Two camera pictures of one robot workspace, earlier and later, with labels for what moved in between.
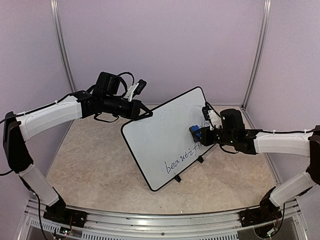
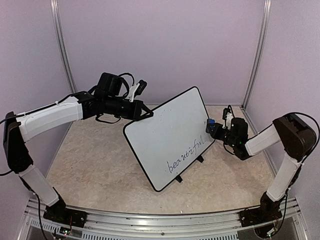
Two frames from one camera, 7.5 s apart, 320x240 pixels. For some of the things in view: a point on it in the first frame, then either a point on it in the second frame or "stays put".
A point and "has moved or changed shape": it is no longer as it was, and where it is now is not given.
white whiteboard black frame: (161, 144) stays put
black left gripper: (137, 104) stays put
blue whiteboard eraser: (192, 129) has moved or changed shape
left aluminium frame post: (59, 35) stays put
